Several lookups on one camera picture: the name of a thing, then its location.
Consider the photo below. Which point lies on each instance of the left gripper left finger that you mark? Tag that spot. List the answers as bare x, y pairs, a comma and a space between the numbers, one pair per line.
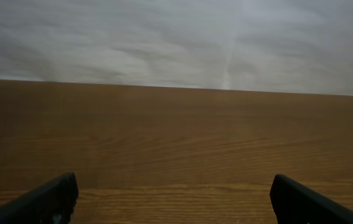
39, 205

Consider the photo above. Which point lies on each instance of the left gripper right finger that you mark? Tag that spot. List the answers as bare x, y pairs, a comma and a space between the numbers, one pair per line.
307, 205

